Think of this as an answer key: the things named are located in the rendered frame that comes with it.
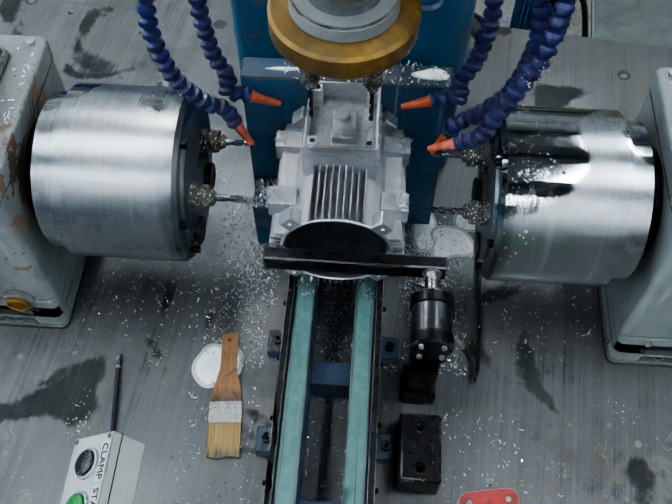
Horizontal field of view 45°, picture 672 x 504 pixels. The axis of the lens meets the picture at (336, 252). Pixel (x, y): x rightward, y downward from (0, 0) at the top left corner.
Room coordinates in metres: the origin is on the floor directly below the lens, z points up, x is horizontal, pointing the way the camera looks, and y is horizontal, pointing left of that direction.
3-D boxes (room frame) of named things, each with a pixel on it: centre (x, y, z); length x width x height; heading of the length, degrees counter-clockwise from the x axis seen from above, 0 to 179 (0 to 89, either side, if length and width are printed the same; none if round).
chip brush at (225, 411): (0.48, 0.17, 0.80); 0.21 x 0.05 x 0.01; 1
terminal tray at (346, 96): (0.74, -0.01, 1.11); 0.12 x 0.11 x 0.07; 176
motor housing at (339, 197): (0.70, -0.01, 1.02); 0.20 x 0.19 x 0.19; 176
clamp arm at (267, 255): (0.58, -0.03, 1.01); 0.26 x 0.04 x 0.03; 86
